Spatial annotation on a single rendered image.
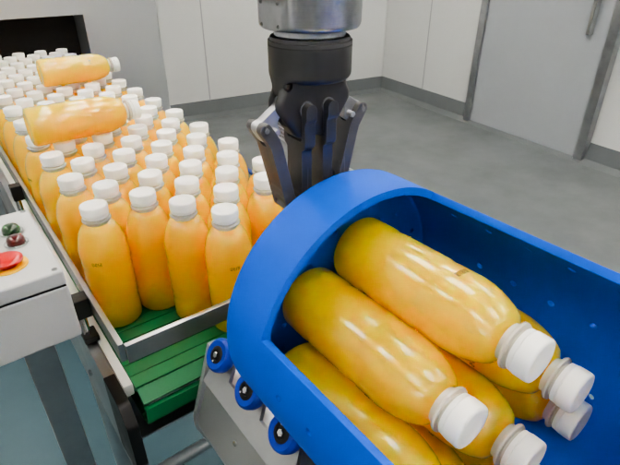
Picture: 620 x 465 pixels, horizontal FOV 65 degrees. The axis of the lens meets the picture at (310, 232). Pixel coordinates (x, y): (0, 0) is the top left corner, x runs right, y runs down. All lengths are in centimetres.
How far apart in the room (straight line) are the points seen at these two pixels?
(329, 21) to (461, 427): 32
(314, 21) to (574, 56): 397
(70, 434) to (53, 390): 10
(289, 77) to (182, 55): 448
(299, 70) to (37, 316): 43
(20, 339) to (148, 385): 18
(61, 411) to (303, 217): 56
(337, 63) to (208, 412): 50
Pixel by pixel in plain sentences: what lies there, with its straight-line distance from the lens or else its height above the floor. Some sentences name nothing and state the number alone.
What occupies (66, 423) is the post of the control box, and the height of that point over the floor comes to 79.
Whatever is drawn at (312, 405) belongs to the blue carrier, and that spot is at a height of 112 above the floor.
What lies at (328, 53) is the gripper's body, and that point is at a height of 135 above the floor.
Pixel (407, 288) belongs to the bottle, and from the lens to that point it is 43.
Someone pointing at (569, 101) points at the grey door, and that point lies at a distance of 437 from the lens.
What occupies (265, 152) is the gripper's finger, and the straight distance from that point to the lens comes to 46.
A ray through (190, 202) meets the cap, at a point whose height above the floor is 111.
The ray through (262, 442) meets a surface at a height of 92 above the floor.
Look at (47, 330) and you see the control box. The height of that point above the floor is 103.
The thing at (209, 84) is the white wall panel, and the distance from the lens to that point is 503.
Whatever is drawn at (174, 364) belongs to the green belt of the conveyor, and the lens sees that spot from 77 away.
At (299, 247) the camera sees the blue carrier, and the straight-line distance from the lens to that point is 42.
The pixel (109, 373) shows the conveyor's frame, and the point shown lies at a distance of 79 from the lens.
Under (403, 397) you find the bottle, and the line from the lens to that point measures 41.
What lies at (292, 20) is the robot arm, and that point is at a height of 138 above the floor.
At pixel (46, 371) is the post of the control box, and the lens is 82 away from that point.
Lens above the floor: 143
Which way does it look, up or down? 30 degrees down
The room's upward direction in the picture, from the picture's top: straight up
